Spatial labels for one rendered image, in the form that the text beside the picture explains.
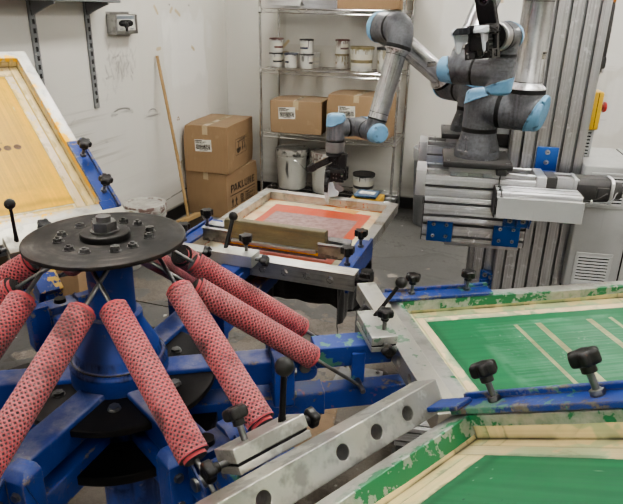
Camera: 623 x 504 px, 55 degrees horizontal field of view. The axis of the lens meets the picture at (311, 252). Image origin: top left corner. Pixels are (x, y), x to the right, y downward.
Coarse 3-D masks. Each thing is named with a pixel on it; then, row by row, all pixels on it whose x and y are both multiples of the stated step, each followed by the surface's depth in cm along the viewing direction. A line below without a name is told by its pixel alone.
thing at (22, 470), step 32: (32, 320) 142; (256, 352) 131; (0, 384) 118; (256, 384) 129; (288, 384) 125; (64, 416) 110; (32, 448) 102; (64, 448) 107; (160, 448) 110; (0, 480) 91; (32, 480) 93; (160, 480) 99
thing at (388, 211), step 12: (264, 192) 256; (276, 192) 257; (288, 192) 256; (300, 192) 257; (252, 204) 241; (324, 204) 251; (336, 204) 250; (348, 204) 248; (360, 204) 246; (372, 204) 244; (384, 204) 243; (396, 204) 244; (240, 216) 232; (384, 216) 229; (372, 228) 216; (384, 228) 223; (204, 240) 207
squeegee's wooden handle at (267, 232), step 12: (240, 228) 201; (252, 228) 199; (264, 228) 198; (276, 228) 196; (288, 228) 195; (300, 228) 194; (312, 228) 194; (252, 240) 201; (264, 240) 199; (276, 240) 198; (288, 240) 196; (300, 240) 195; (312, 240) 193; (324, 240) 192
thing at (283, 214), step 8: (272, 208) 247; (280, 208) 247; (288, 208) 247; (296, 208) 248; (304, 208) 248; (312, 208) 248; (264, 216) 237; (272, 216) 237; (280, 216) 238; (288, 216) 238; (296, 216) 238; (304, 216) 238; (312, 216) 238; (288, 224) 229; (296, 224) 229; (304, 224) 229
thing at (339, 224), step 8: (320, 216) 239; (328, 216) 239; (336, 216) 239; (344, 216) 239; (352, 216) 239; (360, 216) 240; (368, 216) 240; (312, 224) 229; (320, 224) 230; (328, 224) 230; (336, 224) 230; (344, 224) 230; (352, 224) 230; (360, 224) 231; (328, 232) 222; (336, 232) 222; (344, 232) 222; (352, 232) 222; (280, 256) 199; (288, 256) 199; (296, 256) 199
